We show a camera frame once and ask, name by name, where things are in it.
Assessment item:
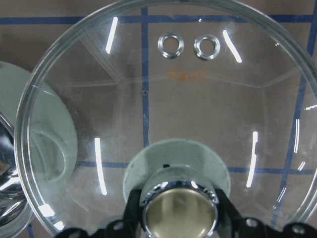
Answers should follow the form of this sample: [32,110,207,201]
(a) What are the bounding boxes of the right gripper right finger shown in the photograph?
[215,188,317,238]

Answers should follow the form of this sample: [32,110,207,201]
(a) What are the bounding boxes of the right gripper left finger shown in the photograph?
[55,188,144,238]

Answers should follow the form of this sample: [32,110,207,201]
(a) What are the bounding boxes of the glass pot lid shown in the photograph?
[20,0,317,238]

